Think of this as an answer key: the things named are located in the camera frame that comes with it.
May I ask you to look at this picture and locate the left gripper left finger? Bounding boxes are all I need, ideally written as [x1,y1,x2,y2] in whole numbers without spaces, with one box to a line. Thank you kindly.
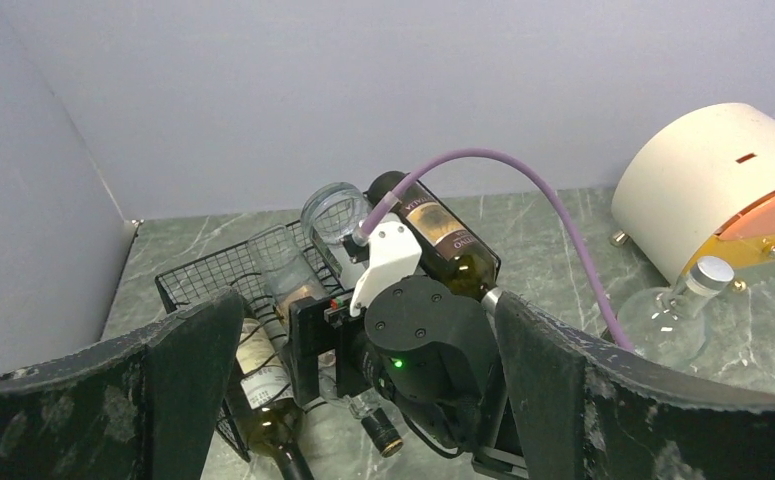
[0,288,244,479]

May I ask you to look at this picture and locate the round clear flask silver cap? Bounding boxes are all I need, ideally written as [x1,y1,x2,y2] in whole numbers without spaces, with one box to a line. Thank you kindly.
[617,255,735,371]

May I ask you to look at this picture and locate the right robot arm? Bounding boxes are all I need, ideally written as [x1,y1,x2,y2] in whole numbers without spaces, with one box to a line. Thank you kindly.
[281,275,528,479]

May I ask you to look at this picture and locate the tall clear bottle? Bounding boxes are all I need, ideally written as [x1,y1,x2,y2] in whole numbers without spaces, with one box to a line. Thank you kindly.
[247,224,328,330]

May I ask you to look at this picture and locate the olive green wine bottle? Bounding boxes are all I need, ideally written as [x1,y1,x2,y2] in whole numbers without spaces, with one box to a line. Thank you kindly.
[391,181,501,301]

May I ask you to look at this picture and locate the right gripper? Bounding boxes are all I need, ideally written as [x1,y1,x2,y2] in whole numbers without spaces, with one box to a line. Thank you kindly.
[288,294,371,406]

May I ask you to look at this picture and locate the cream round bread box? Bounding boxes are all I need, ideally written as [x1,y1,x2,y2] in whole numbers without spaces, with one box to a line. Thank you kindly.
[611,103,775,282]

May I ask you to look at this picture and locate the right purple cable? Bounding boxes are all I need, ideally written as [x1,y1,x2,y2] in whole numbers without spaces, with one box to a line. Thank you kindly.
[351,146,637,354]

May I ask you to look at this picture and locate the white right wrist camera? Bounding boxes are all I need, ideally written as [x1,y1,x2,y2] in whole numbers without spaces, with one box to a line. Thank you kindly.
[349,213,422,317]

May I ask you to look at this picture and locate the black wire wine rack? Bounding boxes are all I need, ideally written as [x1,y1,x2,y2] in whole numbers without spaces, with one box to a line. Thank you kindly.
[155,192,502,465]

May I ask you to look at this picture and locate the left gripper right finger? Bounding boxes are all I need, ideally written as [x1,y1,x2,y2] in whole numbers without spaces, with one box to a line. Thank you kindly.
[494,292,775,479]

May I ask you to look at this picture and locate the dark green wine bottle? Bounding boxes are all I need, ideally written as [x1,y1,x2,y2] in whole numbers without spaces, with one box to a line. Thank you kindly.
[225,309,314,480]

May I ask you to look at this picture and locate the clear bottle silver cap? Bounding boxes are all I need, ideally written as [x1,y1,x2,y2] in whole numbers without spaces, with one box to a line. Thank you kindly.
[300,182,371,289]

